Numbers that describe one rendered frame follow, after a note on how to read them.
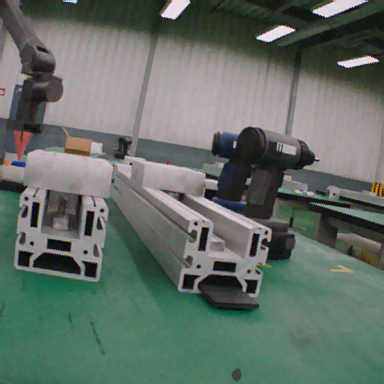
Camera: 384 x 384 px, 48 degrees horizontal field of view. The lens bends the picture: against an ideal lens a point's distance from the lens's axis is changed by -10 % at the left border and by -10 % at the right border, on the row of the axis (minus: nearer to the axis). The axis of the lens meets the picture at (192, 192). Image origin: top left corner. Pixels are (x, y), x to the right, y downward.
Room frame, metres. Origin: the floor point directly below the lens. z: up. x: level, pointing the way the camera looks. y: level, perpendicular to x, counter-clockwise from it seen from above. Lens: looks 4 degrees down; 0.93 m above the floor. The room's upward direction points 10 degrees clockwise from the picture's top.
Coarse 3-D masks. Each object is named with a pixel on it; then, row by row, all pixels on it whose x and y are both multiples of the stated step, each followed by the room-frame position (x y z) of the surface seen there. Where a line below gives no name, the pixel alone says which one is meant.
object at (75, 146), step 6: (66, 132) 3.51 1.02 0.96; (72, 138) 3.40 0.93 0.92; (78, 138) 3.41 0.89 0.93; (66, 144) 3.38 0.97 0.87; (72, 144) 3.38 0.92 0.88; (78, 144) 3.39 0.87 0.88; (84, 144) 3.40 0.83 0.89; (90, 144) 3.43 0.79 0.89; (66, 150) 3.40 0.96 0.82; (72, 150) 3.41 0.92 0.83; (78, 150) 3.40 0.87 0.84; (84, 150) 3.39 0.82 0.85; (90, 150) 3.44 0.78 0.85
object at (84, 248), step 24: (24, 192) 0.48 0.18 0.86; (48, 192) 0.59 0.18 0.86; (24, 216) 0.48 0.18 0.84; (48, 216) 0.59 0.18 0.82; (72, 216) 0.63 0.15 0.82; (96, 216) 0.50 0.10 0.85; (24, 240) 0.50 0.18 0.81; (48, 240) 0.52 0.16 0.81; (72, 240) 0.49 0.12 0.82; (96, 240) 0.50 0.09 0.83; (24, 264) 0.48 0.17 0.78; (48, 264) 0.50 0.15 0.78; (72, 264) 0.53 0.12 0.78; (96, 264) 0.51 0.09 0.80
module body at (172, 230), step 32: (128, 192) 1.01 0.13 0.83; (160, 192) 0.78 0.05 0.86; (160, 224) 0.66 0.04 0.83; (192, 224) 0.52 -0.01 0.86; (224, 224) 0.63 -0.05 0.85; (256, 224) 0.57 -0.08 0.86; (160, 256) 0.63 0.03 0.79; (192, 256) 0.53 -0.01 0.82; (224, 256) 0.55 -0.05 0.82; (256, 256) 0.55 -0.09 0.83; (192, 288) 0.53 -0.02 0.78; (256, 288) 0.55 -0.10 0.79
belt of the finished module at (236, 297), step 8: (208, 280) 0.56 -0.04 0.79; (216, 280) 0.57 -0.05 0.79; (224, 280) 0.57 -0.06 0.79; (200, 288) 0.53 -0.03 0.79; (208, 288) 0.52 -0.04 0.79; (216, 288) 0.53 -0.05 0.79; (224, 288) 0.53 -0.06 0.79; (232, 288) 0.54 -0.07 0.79; (208, 296) 0.50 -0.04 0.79; (216, 296) 0.49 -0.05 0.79; (224, 296) 0.50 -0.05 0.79; (232, 296) 0.50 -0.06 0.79; (240, 296) 0.51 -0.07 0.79; (248, 296) 0.51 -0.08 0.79; (216, 304) 0.47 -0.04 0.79; (224, 304) 0.47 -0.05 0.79; (232, 304) 0.48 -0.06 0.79; (240, 304) 0.48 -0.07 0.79; (248, 304) 0.48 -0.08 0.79; (256, 304) 0.48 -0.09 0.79
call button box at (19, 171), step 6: (6, 168) 1.06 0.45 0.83; (12, 168) 1.06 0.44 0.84; (18, 168) 1.07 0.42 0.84; (24, 168) 1.08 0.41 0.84; (6, 174) 1.06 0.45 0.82; (12, 174) 1.06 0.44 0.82; (18, 174) 1.07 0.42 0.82; (24, 174) 1.07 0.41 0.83; (6, 180) 1.06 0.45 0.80; (12, 180) 1.07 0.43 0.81; (18, 180) 1.07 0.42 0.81; (0, 186) 1.06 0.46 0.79; (6, 186) 1.06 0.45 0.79; (12, 186) 1.07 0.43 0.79; (18, 186) 1.07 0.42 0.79; (24, 186) 1.07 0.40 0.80
